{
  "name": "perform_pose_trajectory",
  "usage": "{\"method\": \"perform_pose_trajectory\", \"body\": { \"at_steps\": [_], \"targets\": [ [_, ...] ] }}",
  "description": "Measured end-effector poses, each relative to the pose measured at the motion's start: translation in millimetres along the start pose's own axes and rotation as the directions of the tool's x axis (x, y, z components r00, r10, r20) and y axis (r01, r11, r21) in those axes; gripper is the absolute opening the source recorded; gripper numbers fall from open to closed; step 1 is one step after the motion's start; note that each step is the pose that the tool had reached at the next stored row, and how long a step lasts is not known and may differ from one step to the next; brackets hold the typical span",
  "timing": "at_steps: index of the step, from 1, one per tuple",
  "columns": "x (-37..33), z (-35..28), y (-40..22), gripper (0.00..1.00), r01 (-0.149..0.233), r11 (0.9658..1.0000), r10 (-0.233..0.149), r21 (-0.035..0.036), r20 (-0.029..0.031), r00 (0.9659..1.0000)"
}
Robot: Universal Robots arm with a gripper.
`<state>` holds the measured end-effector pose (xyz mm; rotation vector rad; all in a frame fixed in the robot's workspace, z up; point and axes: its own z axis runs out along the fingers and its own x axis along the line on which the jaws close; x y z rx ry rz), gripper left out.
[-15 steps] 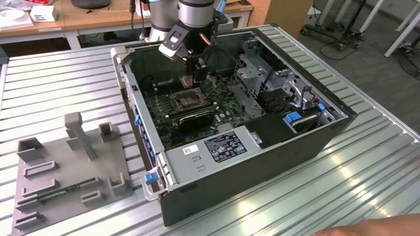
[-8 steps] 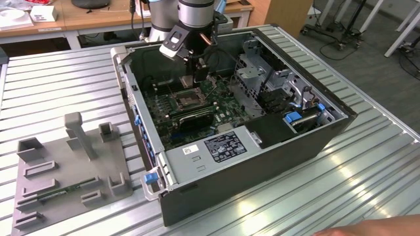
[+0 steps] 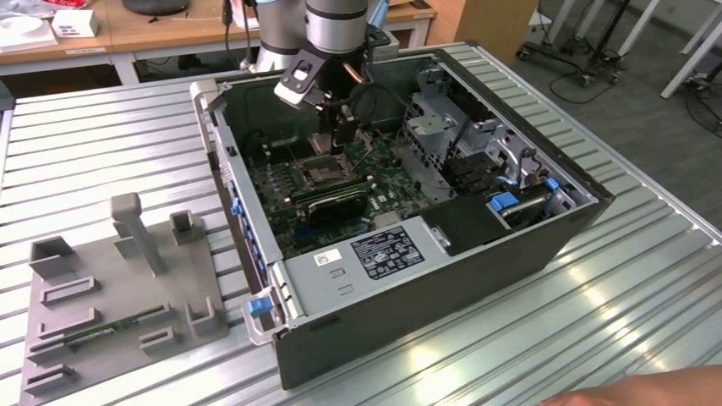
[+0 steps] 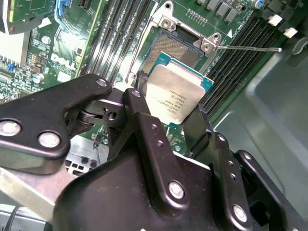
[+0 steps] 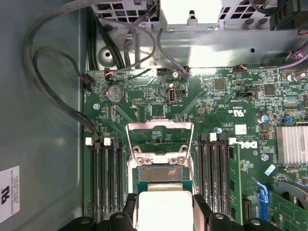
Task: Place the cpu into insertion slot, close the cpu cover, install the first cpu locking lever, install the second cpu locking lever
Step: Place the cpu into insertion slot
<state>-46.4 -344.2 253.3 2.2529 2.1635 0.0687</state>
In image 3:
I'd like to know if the grey power supply unit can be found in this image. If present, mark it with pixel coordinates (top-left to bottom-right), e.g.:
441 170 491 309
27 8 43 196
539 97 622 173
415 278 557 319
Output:
279 215 453 318

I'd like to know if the black graphics card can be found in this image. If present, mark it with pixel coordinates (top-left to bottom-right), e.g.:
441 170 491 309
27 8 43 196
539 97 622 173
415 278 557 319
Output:
292 185 371 232

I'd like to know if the black wheeled stand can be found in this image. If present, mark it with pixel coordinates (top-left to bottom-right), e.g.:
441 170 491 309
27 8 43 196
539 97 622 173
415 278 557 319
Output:
515 0 633 88

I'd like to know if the white table leg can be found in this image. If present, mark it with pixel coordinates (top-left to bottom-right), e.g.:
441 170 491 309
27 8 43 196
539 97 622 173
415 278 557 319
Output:
659 0 722 101

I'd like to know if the black internal cable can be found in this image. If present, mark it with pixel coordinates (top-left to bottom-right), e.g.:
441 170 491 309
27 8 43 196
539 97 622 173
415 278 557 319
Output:
348 83 398 124

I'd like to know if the blue disk carrier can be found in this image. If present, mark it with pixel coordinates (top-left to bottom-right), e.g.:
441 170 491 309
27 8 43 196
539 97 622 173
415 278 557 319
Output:
485 192 551 232

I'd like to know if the green RAM stick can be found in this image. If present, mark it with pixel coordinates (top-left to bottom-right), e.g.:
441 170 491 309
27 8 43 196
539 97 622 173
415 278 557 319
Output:
31 306 171 352

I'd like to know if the black round object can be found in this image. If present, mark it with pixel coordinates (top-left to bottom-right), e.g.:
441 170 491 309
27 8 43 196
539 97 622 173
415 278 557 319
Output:
122 0 191 14

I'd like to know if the white cardboard box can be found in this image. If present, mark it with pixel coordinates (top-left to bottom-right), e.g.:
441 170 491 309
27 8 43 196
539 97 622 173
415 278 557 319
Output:
50 8 100 39

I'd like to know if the grey parts rack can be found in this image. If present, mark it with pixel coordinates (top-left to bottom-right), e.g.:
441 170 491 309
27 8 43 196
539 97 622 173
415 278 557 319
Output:
19 192 232 403

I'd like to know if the black PC case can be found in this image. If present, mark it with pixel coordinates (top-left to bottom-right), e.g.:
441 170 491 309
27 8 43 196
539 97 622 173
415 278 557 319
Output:
188 40 617 392

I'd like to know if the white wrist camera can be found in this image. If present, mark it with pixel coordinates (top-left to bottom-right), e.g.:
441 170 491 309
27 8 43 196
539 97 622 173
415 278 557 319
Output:
274 48 328 109

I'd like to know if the white foam tray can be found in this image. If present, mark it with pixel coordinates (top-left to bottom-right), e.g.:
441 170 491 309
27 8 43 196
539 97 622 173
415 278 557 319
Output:
0 14 58 54

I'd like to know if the wooden cabinet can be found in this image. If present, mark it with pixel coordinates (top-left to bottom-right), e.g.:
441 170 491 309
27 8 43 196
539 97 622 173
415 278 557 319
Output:
454 0 537 67

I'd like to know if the green motherboard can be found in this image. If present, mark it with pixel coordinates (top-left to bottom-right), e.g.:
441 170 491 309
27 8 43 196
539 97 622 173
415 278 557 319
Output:
242 126 435 255

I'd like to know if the grey metal drive cage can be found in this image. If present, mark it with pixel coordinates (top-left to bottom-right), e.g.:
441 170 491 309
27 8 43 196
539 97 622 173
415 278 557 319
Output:
394 58 509 204

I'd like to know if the white table frame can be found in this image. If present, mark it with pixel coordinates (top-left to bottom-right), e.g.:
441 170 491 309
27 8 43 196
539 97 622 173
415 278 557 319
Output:
529 0 661 58

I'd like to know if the metal CPU socket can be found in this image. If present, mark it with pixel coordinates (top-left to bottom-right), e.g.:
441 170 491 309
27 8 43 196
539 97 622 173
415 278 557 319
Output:
296 151 356 191

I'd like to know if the wooden desk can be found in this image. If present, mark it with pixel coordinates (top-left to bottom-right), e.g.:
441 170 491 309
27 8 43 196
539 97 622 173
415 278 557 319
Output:
0 0 439 64

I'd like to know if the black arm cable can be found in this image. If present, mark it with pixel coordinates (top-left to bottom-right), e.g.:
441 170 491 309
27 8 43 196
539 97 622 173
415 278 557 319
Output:
220 0 256 72

